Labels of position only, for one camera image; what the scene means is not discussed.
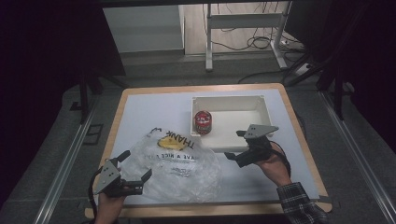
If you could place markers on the person's left hand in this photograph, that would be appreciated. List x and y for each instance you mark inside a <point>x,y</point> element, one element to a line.
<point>109,205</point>

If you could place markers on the wooden table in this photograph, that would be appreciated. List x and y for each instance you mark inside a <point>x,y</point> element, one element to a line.
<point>202,211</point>

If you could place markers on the white cabinet panel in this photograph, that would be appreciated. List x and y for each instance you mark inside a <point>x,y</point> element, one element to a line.
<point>143,28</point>

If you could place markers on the clear plastic bag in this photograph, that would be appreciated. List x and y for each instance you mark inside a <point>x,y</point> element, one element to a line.
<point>186,177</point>

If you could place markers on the metal floor rail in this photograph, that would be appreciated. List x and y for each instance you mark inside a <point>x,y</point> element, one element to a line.
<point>63,171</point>
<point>358,158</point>

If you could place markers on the dark curtain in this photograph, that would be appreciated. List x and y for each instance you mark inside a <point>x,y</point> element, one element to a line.
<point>367,46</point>
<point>46,46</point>

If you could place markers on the white plastic bin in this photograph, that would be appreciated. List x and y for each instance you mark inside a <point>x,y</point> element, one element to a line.
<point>230,124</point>

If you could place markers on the white power strip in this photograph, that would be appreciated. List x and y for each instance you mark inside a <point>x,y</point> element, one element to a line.
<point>302,69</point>

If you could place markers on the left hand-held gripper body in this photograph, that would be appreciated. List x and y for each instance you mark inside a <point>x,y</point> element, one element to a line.
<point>110,182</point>

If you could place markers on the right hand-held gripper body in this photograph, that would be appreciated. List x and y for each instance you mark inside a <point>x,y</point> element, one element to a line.
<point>257,146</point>

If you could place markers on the black metal stand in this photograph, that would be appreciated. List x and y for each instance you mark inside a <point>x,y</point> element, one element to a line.
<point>84,99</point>
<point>338,93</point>

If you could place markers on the person's right hand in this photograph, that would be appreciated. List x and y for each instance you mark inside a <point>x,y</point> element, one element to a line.
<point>275,166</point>

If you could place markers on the red can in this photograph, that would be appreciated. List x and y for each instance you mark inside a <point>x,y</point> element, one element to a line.
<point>203,123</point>

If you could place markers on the white metal desk frame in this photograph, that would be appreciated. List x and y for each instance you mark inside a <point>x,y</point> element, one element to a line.
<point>244,21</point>

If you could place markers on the white table mat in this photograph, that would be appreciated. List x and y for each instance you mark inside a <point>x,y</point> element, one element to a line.
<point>162,109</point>

